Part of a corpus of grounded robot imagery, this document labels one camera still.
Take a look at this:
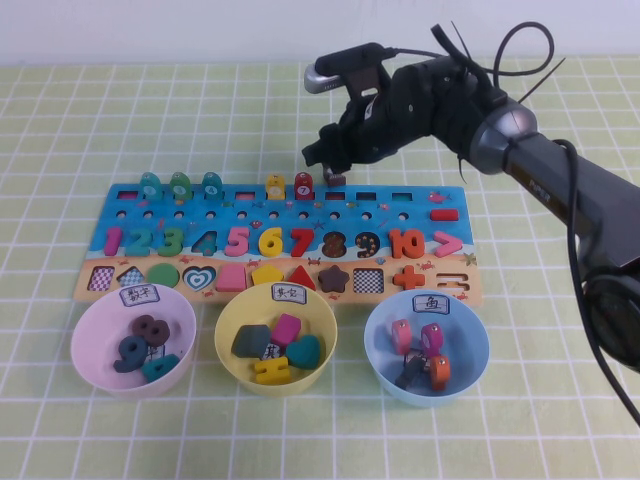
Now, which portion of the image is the thin black zip tie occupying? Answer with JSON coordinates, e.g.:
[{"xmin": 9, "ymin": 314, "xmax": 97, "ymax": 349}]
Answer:
[
  {"xmin": 518, "ymin": 56, "xmax": 567, "ymax": 102},
  {"xmin": 449, "ymin": 19, "xmax": 474, "ymax": 59}
]

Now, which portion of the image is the brown star piece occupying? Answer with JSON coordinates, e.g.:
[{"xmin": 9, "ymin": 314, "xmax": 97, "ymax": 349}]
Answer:
[{"xmin": 317, "ymin": 264, "xmax": 350, "ymax": 294}]

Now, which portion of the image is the orange plus sign piece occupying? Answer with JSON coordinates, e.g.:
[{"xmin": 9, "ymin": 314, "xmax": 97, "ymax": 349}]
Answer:
[{"xmin": 393, "ymin": 266, "xmax": 426, "ymax": 292}]

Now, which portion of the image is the pink number five piece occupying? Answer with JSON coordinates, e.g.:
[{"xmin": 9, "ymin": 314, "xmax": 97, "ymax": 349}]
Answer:
[{"xmin": 224, "ymin": 227, "xmax": 251, "ymax": 257}]

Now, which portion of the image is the light blue plastic bowl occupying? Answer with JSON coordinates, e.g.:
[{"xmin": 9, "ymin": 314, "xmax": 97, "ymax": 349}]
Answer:
[{"xmin": 363, "ymin": 289, "xmax": 490, "ymax": 409}]

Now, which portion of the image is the teal heart piece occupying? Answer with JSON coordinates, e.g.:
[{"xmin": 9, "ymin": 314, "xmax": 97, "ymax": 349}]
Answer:
[{"xmin": 284, "ymin": 334, "xmax": 321, "ymax": 371}]

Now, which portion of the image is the light pink plastic bowl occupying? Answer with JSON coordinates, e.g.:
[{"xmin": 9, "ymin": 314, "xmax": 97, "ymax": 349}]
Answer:
[{"xmin": 69, "ymin": 282, "xmax": 197, "ymax": 400}]

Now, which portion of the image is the yellow fish piece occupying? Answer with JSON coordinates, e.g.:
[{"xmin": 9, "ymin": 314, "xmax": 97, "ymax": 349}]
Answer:
[{"xmin": 265, "ymin": 172, "xmax": 287, "ymax": 202}]

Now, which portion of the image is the dark grey fish piece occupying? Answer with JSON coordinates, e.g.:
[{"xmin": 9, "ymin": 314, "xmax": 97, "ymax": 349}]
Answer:
[{"xmin": 394, "ymin": 357, "xmax": 426, "ymax": 391}]

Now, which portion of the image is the black camera cable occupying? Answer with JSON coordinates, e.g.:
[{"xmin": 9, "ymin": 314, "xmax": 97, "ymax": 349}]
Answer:
[{"xmin": 382, "ymin": 22, "xmax": 555, "ymax": 84}]

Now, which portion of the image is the pink fish piece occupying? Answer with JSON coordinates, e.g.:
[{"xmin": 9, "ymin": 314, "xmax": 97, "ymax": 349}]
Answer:
[{"xmin": 390, "ymin": 319, "xmax": 414, "ymax": 356}]

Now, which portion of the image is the teal fish piece number two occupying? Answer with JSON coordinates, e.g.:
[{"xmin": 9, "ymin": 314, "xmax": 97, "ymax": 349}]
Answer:
[{"xmin": 138, "ymin": 172, "xmax": 162, "ymax": 202}]

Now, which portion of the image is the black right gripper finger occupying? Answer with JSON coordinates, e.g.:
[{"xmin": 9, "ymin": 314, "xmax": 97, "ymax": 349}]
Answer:
[
  {"xmin": 302, "ymin": 139, "xmax": 354, "ymax": 174},
  {"xmin": 319, "ymin": 123, "xmax": 347, "ymax": 147}
]

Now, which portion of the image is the orange number ten piece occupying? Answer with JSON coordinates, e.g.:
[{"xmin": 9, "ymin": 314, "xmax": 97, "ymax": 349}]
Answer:
[{"xmin": 388, "ymin": 228, "xmax": 427, "ymax": 260}]

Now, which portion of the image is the yellow pentagon piece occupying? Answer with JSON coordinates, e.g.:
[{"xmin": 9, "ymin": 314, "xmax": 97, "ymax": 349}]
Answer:
[{"xmin": 251, "ymin": 265, "xmax": 285, "ymax": 290}]

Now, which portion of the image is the pink number one piece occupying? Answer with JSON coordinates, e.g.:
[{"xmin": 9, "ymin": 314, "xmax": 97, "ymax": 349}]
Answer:
[{"xmin": 103, "ymin": 227, "xmax": 124, "ymax": 257}]

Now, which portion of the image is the pink greater-than sign piece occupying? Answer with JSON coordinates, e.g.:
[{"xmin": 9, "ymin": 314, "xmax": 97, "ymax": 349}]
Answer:
[{"xmin": 433, "ymin": 230, "xmax": 464, "ymax": 259}]

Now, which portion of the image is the colourful wooden puzzle board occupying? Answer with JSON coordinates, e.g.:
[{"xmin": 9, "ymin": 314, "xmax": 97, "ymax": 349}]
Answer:
[{"xmin": 73, "ymin": 183, "xmax": 485, "ymax": 307}]

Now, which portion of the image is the pink trapezoid piece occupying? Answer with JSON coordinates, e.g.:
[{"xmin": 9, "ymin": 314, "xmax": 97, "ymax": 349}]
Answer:
[{"xmin": 215, "ymin": 265, "xmax": 247, "ymax": 293}]

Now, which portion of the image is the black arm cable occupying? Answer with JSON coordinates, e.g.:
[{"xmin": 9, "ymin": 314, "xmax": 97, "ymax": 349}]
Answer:
[{"xmin": 554, "ymin": 138, "xmax": 640, "ymax": 427}]

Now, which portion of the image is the green fish piece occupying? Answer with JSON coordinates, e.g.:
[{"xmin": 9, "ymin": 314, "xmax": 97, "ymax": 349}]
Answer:
[{"xmin": 169, "ymin": 172, "xmax": 193, "ymax": 202}]

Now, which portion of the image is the magenta parallelogram piece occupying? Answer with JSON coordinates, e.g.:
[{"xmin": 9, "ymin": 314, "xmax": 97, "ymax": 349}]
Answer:
[{"xmin": 269, "ymin": 313, "xmax": 301, "ymax": 349}]

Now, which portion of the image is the magenta fish piece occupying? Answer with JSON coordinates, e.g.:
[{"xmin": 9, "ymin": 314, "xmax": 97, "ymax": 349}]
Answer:
[{"xmin": 420, "ymin": 323, "xmax": 444, "ymax": 358}]

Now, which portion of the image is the red fish piece number seven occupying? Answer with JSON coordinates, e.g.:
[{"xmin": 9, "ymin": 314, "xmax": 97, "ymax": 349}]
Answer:
[{"xmin": 293, "ymin": 172, "xmax": 315, "ymax": 202}]

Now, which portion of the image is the green white-checked tablecloth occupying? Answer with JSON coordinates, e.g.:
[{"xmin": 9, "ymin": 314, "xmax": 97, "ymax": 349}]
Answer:
[{"xmin": 0, "ymin": 57, "xmax": 640, "ymax": 480}]

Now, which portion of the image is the green circle piece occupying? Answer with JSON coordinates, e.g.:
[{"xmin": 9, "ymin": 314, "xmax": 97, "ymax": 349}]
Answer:
[{"xmin": 146, "ymin": 263, "xmax": 181, "ymax": 292}]

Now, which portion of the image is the blue number two piece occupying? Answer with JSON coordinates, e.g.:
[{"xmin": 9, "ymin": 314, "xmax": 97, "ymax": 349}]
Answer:
[{"xmin": 124, "ymin": 228, "xmax": 154, "ymax": 258}]

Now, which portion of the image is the dark teal number nine piece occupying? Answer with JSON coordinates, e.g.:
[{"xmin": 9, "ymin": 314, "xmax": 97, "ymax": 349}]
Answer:
[{"xmin": 112, "ymin": 334, "xmax": 150, "ymax": 374}]

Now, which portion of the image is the yellow equals sign piece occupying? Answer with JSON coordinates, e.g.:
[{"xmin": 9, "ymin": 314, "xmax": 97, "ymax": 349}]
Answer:
[{"xmin": 253, "ymin": 355, "xmax": 291, "ymax": 386}]

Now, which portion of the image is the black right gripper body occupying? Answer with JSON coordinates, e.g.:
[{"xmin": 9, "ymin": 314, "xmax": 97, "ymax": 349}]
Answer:
[{"xmin": 333, "ymin": 74, "xmax": 407, "ymax": 169}]

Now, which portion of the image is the teal fish piece number four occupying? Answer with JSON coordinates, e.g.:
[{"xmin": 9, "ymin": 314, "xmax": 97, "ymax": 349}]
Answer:
[{"xmin": 201, "ymin": 171, "xmax": 224, "ymax": 201}]

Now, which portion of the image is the light yellow plastic bowl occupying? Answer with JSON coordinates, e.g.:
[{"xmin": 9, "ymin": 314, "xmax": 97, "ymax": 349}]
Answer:
[{"xmin": 214, "ymin": 284, "xmax": 339, "ymax": 399}]

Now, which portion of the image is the yellow number six piece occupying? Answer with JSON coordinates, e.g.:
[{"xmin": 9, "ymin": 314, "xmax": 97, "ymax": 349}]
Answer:
[{"xmin": 258, "ymin": 227, "xmax": 285, "ymax": 259}]

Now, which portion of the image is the green number three piece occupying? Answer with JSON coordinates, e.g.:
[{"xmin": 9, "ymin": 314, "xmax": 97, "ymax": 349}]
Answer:
[{"xmin": 158, "ymin": 228, "xmax": 185, "ymax": 257}]

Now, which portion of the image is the orange fish piece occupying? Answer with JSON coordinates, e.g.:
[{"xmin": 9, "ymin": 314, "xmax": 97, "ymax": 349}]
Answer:
[{"xmin": 429, "ymin": 354, "xmax": 451, "ymax": 393}]

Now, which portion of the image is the red triangle piece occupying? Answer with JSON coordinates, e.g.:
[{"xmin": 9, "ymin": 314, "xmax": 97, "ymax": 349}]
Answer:
[{"xmin": 285, "ymin": 264, "xmax": 317, "ymax": 292}]

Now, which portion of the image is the white handwritten paper label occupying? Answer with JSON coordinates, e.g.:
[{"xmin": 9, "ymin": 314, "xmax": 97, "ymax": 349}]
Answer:
[
  {"xmin": 412, "ymin": 293, "xmax": 451, "ymax": 316},
  {"xmin": 271, "ymin": 283, "xmax": 307, "ymax": 305},
  {"xmin": 118, "ymin": 284, "xmax": 162, "ymax": 307}
]

